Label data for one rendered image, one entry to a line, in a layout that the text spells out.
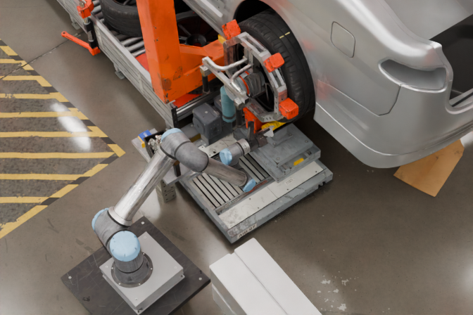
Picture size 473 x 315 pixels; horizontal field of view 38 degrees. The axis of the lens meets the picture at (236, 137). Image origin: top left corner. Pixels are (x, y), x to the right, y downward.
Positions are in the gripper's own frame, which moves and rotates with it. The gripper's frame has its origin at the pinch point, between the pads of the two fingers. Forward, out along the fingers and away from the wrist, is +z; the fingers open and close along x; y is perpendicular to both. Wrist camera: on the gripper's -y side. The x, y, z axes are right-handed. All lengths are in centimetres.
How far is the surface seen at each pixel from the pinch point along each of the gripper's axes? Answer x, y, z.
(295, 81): 31.6, -20.8, 10.3
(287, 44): 31, -41, 16
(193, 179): -65, 16, -39
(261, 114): -9.8, -7.4, 1.4
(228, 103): -19.4, -22.1, -10.9
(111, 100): -143, -53, -45
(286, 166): -30.9, 33.8, 10.6
